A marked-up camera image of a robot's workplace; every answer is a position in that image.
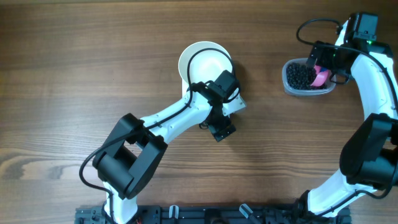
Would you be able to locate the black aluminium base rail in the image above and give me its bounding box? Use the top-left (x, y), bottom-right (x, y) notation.
top-left (74, 204), bottom-right (352, 224)

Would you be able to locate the clear plastic container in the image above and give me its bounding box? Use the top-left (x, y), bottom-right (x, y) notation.
top-left (282, 58), bottom-right (336, 96)

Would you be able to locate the pile of black beans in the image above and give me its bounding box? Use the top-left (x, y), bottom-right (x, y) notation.
top-left (285, 63), bottom-right (326, 90)

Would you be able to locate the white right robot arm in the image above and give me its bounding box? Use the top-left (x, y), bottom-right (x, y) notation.
top-left (297, 12), bottom-right (397, 222)

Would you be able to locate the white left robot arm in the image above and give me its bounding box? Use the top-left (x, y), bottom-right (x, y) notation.
top-left (93, 70), bottom-right (240, 223)

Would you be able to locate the white digital kitchen scale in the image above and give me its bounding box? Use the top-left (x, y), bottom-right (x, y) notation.
top-left (182, 80), bottom-right (190, 101)

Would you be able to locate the pink scoop with blue handle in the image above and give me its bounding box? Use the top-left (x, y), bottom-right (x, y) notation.
top-left (311, 65), bottom-right (330, 87)

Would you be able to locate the white bowl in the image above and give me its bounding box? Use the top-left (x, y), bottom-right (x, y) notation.
top-left (178, 41), bottom-right (233, 92)

